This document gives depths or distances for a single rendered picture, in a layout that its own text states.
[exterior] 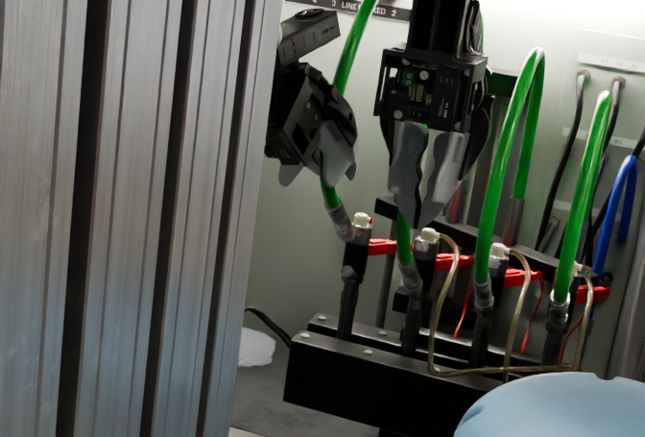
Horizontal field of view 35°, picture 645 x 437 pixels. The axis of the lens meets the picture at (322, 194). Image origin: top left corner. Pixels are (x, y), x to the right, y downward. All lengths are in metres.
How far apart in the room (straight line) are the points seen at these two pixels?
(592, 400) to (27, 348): 0.34
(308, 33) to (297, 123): 0.09
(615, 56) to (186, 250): 1.17
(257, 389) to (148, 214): 1.20
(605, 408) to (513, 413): 0.04
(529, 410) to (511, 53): 0.97
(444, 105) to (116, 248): 0.58
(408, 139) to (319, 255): 0.71
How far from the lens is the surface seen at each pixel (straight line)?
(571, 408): 0.48
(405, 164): 0.84
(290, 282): 1.55
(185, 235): 0.25
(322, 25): 0.96
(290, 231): 1.53
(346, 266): 1.18
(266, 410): 1.37
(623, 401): 0.49
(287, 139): 0.88
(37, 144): 0.17
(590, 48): 1.39
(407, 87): 0.79
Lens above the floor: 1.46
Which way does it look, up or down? 15 degrees down
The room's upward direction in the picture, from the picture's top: 8 degrees clockwise
